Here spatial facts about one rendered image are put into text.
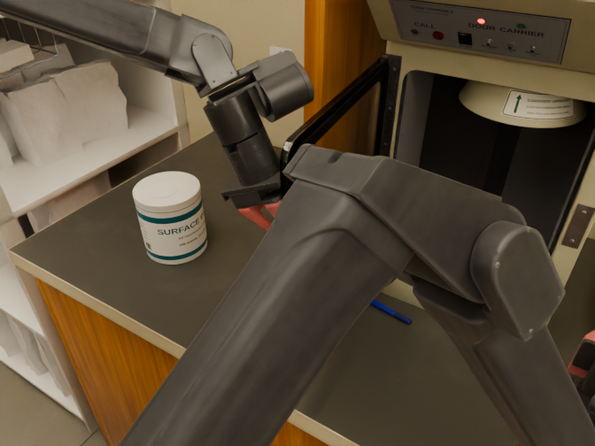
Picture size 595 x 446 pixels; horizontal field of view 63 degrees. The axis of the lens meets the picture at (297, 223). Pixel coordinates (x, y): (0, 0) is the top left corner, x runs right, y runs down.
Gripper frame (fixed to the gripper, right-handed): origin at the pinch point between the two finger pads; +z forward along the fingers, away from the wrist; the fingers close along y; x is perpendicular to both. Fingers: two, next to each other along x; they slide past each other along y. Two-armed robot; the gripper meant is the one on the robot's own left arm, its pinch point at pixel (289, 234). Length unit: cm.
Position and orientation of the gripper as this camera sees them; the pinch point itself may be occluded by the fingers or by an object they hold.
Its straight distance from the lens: 64.6
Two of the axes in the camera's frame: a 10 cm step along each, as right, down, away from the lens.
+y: -8.1, 1.0, 5.8
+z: 3.9, 8.3, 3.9
